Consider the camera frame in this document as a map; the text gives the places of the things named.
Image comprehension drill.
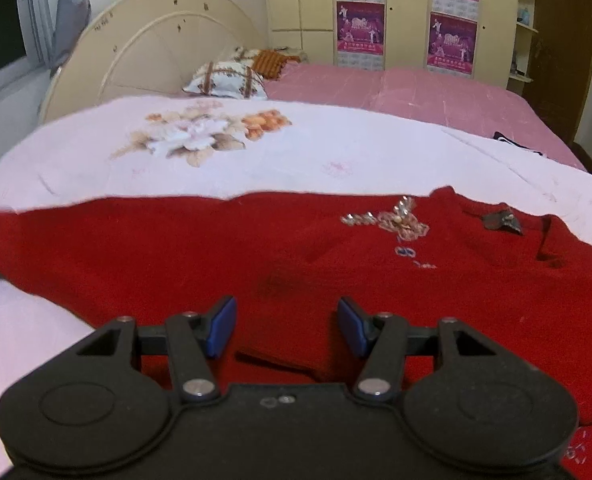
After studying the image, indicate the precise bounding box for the brown wooden door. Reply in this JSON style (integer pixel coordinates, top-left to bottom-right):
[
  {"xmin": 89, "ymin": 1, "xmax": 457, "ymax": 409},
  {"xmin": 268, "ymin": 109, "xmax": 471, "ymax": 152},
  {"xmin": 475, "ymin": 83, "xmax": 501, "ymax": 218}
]
[{"xmin": 530, "ymin": 0, "xmax": 592, "ymax": 146}]

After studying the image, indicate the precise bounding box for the orange striped pillow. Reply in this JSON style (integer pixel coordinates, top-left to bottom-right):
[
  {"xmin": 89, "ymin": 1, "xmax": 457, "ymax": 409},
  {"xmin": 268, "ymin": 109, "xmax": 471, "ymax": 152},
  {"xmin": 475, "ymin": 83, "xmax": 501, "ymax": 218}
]
[{"xmin": 253, "ymin": 49, "xmax": 301, "ymax": 81}]

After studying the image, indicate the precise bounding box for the white window frame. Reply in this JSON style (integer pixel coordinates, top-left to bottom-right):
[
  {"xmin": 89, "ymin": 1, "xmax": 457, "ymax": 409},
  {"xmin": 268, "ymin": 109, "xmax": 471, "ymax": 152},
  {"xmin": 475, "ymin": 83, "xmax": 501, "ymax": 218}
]
[{"xmin": 0, "ymin": 0, "xmax": 59, "ymax": 111}]

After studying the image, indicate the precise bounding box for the black cloth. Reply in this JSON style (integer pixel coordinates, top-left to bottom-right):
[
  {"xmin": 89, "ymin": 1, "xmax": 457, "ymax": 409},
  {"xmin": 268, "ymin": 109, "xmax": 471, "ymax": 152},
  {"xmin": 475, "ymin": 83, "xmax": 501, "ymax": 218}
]
[{"xmin": 493, "ymin": 131, "xmax": 546, "ymax": 157}]

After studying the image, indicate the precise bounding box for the cream corner shelf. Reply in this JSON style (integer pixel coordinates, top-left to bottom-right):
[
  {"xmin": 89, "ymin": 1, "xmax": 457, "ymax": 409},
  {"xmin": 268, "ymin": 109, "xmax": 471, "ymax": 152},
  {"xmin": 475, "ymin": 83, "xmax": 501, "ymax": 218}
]
[{"xmin": 508, "ymin": 0, "xmax": 542, "ymax": 83}]

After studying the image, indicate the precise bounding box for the white floral blanket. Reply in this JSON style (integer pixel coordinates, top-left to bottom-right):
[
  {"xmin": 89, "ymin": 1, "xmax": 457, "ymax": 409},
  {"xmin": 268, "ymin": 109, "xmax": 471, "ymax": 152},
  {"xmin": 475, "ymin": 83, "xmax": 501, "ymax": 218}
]
[{"xmin": 0, "ymin": 95, "xmax": 592, "ymax": 480}]

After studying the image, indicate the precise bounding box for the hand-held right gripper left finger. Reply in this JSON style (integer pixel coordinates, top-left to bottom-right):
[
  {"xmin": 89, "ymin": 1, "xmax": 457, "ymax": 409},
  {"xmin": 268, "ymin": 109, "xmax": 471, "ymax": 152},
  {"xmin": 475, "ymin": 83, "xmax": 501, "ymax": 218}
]
[{"xmin": 76, "ymin": 296, "xmax": 237, "ymax": 404}]

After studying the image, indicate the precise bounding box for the cream round headboard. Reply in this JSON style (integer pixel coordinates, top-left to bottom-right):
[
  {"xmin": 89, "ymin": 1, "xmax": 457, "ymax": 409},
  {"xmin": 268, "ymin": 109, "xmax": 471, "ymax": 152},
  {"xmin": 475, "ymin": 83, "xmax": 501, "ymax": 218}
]
[{"xmin": 38, "ymin": 0, "xmax": 269, "ymax": 123}]

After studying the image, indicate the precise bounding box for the pink bedspread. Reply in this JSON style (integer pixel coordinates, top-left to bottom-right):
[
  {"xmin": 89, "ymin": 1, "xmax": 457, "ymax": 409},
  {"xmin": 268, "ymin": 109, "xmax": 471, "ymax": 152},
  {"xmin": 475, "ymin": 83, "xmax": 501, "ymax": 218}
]
[{"xmin": 263, "ymin": 62, "xmax": 589, "ymax": 171}]

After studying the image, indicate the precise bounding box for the cream wardrobe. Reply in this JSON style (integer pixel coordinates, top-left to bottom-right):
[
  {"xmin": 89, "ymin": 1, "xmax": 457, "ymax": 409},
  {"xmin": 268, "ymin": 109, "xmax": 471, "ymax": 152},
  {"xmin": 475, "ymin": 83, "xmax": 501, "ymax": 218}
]
[{"xmin": 262, "ymin": 0, "xmax": 521, "ymax": 91}]

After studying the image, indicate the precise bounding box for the grey curtain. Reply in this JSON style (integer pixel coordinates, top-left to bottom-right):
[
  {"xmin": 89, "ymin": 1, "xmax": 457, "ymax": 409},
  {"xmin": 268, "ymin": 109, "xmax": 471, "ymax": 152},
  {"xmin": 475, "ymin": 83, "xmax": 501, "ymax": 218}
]
[{"xmin": 51, "ymin": 0, "xmax": 93, "ymax": 77}]

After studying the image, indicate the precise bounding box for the white patterned pillow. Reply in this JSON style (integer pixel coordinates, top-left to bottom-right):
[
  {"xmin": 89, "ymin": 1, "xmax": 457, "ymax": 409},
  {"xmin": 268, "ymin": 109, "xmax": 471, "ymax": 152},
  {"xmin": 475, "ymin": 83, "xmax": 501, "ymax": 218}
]
[
  {"xmin": 182, "ymin": 61, "xmax": 269, "ymax": 100},
  {"xmin": 228, "ymin": 46, "xmax": 277, "ymax": 68}
]

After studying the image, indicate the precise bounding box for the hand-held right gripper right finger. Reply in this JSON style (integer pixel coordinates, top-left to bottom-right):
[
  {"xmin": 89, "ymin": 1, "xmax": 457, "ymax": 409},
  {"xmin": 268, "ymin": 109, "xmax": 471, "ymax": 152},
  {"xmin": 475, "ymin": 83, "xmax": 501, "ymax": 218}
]
[{"xmin": 337, "ymin": 296, "xmax": 502, "ymax": 404}]

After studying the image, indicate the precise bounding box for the red knit sweater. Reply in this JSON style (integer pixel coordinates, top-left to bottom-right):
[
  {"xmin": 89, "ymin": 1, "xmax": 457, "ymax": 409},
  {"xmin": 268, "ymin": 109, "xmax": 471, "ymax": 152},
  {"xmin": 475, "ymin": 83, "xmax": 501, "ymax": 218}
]
[{"xmin": 0, "ymin": 186, "xmax": 592, "ymax": 480}]

